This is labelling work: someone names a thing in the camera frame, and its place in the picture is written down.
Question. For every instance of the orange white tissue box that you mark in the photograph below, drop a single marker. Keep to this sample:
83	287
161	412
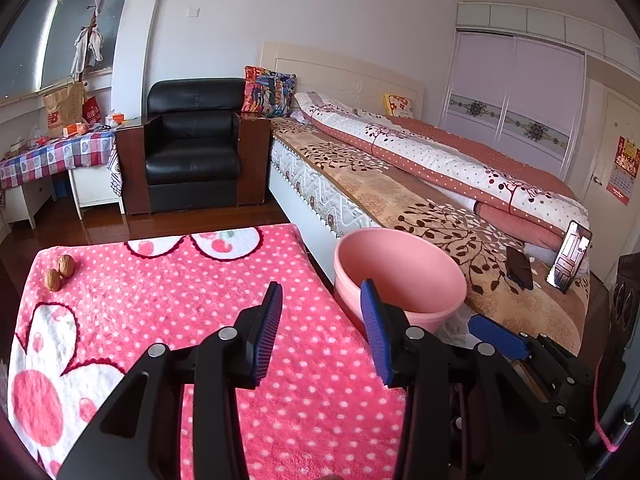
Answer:
114	119

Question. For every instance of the black leather armchair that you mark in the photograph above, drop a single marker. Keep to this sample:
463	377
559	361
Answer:
192	160

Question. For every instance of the black phone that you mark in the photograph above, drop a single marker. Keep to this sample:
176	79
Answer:
520	267

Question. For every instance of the bed with floral quilt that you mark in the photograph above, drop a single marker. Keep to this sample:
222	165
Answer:
400	200

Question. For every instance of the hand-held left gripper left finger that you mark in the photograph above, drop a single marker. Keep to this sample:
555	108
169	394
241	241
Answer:
265	330

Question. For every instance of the white hanging garment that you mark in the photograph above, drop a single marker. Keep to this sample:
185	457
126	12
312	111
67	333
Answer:
85	52

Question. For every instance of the pink plastic bucket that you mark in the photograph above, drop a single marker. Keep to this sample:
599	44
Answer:
400	270

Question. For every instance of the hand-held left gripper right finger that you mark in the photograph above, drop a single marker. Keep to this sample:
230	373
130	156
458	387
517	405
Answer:
375	330

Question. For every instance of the cream door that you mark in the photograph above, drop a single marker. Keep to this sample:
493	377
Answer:
610	125

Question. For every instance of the cream bed headboard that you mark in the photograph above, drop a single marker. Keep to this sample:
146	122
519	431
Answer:
340	67

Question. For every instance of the yellow patterned cushion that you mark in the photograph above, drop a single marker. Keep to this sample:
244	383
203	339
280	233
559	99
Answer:
399	106

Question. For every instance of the red wall calendar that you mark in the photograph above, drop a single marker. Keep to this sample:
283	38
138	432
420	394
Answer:
624	170

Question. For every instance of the standing lit phone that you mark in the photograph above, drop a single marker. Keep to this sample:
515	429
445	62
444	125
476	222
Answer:
570	257

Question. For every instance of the white bed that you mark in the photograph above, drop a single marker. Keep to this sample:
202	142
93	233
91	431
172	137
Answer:
310	185

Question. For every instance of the red gift bag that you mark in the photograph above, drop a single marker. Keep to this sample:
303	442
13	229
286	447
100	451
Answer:
91	110

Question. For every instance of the wooden coat rack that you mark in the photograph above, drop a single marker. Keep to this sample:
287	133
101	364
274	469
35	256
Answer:
91	17

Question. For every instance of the brown wooden side table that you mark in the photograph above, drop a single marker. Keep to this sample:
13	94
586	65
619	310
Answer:
130	170
252	160

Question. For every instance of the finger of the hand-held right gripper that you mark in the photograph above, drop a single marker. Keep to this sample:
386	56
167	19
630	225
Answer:
497	337

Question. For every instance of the white tree print quilt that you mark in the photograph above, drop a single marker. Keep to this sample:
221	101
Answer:
425	155

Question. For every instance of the white desk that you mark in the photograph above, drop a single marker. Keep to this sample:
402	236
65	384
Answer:
95	185

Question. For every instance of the brown paper bag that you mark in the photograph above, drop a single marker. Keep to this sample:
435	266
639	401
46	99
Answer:
62	110

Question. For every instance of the grey window blind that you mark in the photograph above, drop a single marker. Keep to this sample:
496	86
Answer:
20	60
112	40

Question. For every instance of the white sliding door wardrobe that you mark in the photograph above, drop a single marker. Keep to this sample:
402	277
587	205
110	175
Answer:
480	60

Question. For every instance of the colourful printed cushion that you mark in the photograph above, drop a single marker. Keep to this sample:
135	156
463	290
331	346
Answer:
270	92

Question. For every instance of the checkered-cloth side table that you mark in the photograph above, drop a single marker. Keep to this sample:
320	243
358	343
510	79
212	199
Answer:
60	152

